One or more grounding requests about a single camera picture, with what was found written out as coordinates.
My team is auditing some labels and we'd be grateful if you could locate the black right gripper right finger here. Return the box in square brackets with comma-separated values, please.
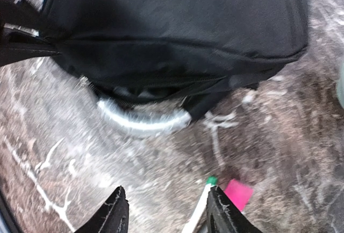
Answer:
[206, 186, 262, 233]

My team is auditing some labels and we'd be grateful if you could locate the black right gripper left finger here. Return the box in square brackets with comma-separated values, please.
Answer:
[76, 186, 129, 233]

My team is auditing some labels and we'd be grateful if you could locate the black student bag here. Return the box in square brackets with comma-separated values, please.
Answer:
[1, 0, 309, 136]

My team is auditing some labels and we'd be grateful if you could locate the red black marker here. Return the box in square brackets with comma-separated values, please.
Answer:
[224, 179, 254, 212]

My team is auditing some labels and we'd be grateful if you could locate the pale green ceramic bowl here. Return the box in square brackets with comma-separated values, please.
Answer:
[336, 63, 344, 107]

